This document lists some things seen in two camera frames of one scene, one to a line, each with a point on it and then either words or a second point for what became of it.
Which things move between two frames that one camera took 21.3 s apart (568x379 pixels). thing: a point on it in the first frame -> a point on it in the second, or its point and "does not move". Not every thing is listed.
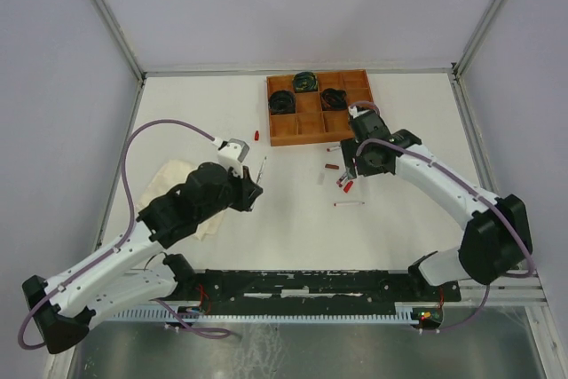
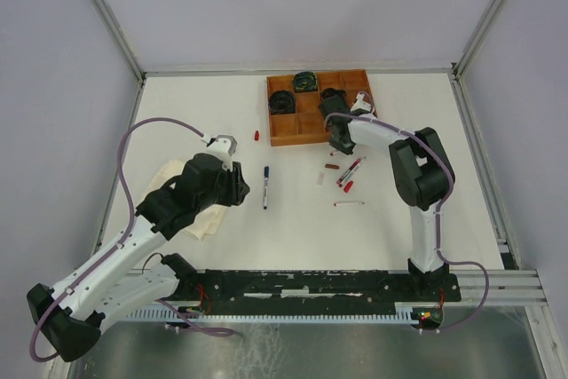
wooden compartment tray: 311,123 does not move
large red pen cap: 349,185 does not move
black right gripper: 349,150 -> 346,148
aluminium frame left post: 106,15 does not move
